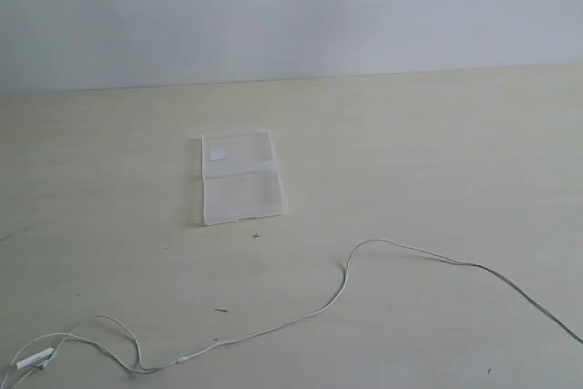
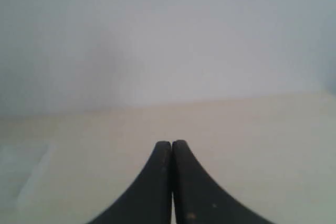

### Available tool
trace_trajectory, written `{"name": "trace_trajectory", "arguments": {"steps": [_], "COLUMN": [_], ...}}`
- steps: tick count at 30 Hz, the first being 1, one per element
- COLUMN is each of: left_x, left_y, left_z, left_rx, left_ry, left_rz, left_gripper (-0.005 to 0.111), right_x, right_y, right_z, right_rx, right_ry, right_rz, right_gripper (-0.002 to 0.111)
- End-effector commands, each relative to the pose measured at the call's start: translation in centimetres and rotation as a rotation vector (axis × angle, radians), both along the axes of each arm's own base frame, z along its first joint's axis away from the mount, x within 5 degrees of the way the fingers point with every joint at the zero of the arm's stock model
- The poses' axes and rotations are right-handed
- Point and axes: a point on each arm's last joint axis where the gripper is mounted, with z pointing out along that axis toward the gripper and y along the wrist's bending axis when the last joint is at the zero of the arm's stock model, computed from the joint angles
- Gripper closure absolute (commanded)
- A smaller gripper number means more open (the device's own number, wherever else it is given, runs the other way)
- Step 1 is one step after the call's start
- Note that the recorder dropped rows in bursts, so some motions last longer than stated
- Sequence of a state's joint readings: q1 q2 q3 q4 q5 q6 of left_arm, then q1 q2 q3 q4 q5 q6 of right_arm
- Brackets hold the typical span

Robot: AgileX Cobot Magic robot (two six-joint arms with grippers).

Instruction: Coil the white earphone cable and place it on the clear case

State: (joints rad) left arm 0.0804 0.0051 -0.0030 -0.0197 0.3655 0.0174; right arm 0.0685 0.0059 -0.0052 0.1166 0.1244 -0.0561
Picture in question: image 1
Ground white wired earphones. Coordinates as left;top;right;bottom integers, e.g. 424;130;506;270
0;238;583;384

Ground clear plastic storage case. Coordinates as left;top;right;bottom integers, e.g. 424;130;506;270
201;129;288;226

